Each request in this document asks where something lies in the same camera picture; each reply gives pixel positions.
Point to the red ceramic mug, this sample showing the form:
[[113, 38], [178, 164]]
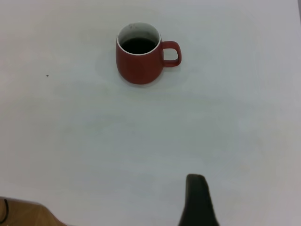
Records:
[[138, 69]]

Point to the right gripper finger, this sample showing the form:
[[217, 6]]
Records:
[[198, 204]]

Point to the dark coffee liquid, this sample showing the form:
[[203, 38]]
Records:
[[138, 46]]

